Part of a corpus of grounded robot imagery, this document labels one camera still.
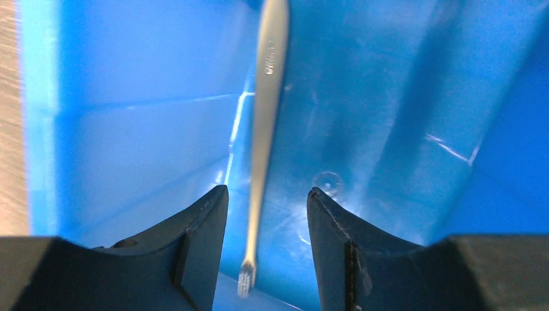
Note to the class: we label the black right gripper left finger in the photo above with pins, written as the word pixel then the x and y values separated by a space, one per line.
pixel 171 266

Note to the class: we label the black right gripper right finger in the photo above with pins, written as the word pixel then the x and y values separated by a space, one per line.
pixel 359 266

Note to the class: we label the blue three-compartment plastic bin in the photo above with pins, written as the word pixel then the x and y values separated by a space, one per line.
pixel 425 118

